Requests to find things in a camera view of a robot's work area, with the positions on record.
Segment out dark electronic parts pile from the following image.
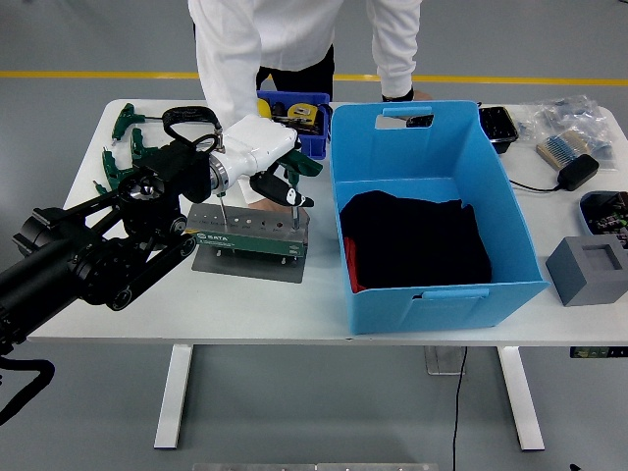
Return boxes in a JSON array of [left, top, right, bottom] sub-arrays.
[[588, 193, 628, 249]]

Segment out blue-grey parts tray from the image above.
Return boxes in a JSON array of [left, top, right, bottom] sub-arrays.
[[578, 190, 628, 236]]

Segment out clear plastic bracket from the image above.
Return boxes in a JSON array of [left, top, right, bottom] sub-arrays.
[[424, 345, 466, 377]]

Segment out black cloth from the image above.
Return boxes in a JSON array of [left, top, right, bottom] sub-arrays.
[[339, 190, 494, 290]]

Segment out white table leg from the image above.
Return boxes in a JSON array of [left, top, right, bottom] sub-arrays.
[[495, 345, 546, 452], [153, 344, 195, 451]]

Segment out hanging black cable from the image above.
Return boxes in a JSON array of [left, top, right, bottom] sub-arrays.
[[450, 345, 468, 471]]

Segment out black power adapter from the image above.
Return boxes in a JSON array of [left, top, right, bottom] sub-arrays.
[[555, 153, 601, 192]]

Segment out small blue parts bin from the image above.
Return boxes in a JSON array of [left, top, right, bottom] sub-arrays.
[[255, 89, 333, 162]]

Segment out clear bags of resistors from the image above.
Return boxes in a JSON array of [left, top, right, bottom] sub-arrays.
[[517, 93, 620, 172]]

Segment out large green T-handle hex key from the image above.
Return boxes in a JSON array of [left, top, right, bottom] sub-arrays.
[[267, 146, 325, 232]]

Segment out black plastic tray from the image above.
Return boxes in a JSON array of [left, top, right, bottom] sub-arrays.
[[478, 105, 520, 155]]

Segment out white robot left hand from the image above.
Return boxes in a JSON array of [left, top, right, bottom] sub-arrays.
[[218, 114, 316, 210]]

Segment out light blue storage box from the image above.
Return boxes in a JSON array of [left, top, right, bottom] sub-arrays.
[[327, 100, 551, 338]]

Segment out yellow tape measure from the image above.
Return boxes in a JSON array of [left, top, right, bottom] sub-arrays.
[[287, 102, 318, 127]]

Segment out grey foam block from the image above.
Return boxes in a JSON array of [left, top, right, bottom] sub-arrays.
[[545, 235, 628, 309]]

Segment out person's right hand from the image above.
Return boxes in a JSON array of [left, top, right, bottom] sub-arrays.
[[243, 193, 286, 213]]

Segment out taped resistor strip bundle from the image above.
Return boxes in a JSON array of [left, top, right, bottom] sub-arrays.
[[535, 130, 595, 172]]

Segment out table height control panel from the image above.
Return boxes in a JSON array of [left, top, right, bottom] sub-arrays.
[[568, 346, 628, 359]]

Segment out person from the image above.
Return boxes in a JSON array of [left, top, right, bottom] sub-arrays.
[[187, 0, 436, 213]]

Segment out red cloth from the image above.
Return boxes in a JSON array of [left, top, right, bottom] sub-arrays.
[[341, 237, 367, 295]]

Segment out green metal hex key stand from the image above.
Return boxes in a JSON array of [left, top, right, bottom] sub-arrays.
[[184, 203, 311, 285]]

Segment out black adapter cord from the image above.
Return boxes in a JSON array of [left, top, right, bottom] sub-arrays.
[[508, 179, 563, 193]]

